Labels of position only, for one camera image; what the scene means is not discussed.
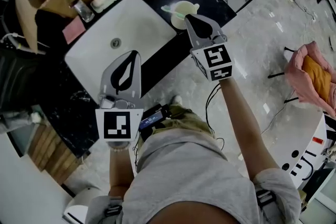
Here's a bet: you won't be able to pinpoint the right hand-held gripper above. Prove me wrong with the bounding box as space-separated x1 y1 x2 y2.
185 15 235 83

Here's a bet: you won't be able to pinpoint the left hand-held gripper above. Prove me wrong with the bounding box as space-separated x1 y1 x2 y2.
94 50 145 142

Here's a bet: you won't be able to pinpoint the white cup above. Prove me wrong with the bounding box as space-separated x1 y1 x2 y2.
170 0 201 30

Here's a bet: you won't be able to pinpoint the green toothbrush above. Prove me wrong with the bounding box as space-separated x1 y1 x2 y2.
160 4 186 20

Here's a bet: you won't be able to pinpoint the person's right forearm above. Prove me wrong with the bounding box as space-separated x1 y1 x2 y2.
218 77 281 182

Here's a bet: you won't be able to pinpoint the person's left forearm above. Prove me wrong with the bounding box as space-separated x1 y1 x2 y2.
108 140 135 196

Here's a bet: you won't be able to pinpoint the black device with screen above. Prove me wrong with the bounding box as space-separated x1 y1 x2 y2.
138 103 172 140

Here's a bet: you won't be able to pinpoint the white sink basin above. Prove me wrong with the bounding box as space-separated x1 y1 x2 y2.
64 0 177 104

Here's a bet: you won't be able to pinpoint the person's white shoe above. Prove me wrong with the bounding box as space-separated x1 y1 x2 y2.
170 94 183 106

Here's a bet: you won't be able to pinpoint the pink sponge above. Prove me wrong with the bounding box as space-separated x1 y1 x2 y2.
62 16 87 45

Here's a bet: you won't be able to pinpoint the person's khaki trousers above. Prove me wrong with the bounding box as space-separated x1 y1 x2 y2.
136 103 218 145

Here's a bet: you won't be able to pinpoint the chrome faucet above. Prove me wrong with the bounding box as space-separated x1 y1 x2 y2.
69 0 96 23

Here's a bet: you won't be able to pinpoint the pink chair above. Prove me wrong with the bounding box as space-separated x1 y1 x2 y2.
267 40 336 115

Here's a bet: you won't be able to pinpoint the wooden pallet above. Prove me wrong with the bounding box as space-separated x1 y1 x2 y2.
27 122 85 186

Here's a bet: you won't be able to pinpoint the black suitcase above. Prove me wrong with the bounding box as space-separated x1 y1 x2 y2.
0 46 46 114

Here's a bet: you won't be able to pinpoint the person's grey shirt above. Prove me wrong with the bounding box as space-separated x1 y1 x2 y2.
85 130 302 224

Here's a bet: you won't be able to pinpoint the orange cushion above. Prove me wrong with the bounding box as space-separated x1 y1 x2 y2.
301 55 333 103

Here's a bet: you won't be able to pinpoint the white round appliance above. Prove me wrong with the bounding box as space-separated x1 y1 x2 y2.
62 187 106 224

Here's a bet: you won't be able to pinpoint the white curved desk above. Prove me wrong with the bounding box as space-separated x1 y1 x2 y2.
264 101 328 190

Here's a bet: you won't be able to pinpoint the bead bracelet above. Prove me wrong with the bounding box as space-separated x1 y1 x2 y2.
111 142 131 153

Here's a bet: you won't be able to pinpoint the black cable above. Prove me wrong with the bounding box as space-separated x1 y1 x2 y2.
205 83 225 151

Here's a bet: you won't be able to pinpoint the white floor cable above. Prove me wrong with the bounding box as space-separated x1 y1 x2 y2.
260 88 298 135

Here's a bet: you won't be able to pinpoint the grey hose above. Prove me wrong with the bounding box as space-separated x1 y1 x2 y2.
0 32 47 55

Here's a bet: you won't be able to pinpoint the grey strap with black buckle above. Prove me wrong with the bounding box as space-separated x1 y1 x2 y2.
104 203 123 218
255 188 277 210

